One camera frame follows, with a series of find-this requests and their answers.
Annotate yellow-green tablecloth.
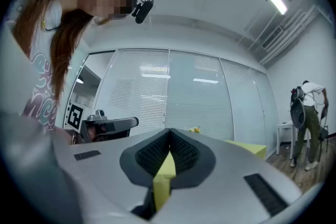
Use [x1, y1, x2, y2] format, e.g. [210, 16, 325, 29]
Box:
[153, 140, 267, 212]

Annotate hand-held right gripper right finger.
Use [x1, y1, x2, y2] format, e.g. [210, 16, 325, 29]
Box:
[151, 127, 302, 224]

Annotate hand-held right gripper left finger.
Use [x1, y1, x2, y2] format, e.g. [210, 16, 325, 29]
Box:
[54, 128, 171, 224]

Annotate black tripod stand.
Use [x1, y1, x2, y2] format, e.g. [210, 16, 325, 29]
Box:
[318, 107, 330, 163]

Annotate person's pale printed t-shirt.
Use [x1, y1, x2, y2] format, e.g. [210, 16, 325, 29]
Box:
[7, 0, 89, 132]

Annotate white ceiling pipes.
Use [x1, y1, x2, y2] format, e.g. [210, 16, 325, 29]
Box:
[246, 4, 325, 66]

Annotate white air vent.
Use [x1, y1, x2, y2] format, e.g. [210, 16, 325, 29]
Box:
[261, 26, 284, 50]

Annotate grey round chair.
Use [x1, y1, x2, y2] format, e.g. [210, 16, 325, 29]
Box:
[290, 97, 307, 129]

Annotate white table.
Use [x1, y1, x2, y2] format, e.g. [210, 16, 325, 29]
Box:
[277, 122, 300, 159]

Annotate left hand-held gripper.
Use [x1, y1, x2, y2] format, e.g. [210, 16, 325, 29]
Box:
[67, 103, 139, 144]

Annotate person's left forearm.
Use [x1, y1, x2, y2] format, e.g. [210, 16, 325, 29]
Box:
[62, 128, 79, 145]

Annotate person's left hand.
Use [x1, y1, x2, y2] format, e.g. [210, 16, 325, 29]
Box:
[88, 125, 106, 142]

